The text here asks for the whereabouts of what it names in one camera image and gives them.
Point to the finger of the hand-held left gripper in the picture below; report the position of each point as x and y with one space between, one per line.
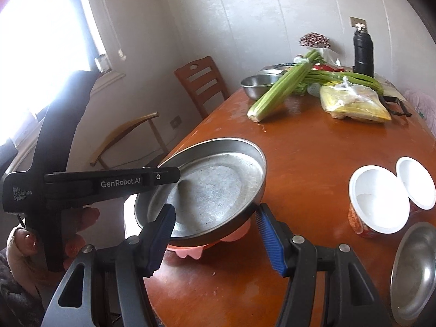
167 176

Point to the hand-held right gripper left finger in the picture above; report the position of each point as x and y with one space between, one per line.
161 242

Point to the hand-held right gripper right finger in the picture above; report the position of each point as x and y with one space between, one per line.
270 242

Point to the pink flower-shaped plate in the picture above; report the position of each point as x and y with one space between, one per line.
190 250

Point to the steel pan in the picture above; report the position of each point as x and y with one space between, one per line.
211 190

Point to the large instant noodle cup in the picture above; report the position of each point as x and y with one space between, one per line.
378 197

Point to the shiny steel bowl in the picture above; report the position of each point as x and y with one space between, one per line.
417 269

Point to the small instant noodle cup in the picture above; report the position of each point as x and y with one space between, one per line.
417 184

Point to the person's left hand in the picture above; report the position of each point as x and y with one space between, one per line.
22 242

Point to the brown wooden slat chair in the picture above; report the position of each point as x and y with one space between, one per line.
201 81

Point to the small steel basin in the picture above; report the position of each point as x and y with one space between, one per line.
259 83

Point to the window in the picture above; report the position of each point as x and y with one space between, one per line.
44 41

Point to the thick celery bunch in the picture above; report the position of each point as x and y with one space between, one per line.
282 85

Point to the steel dish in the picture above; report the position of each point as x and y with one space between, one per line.
277 68

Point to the yellow noodle plastic bag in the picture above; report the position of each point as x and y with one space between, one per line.
354 107

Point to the red packet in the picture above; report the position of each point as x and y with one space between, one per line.
328 68

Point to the thin celery bunch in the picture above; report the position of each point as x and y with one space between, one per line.
357 79

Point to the pale flat board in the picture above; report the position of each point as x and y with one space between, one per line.
390 87

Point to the pink printed cloth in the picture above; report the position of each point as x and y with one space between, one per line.
422 109

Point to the black thermos bottle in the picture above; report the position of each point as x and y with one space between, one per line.
363 54

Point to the low wall socket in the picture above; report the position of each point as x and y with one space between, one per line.
175 122

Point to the brass wall socket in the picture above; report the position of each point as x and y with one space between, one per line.
358 21

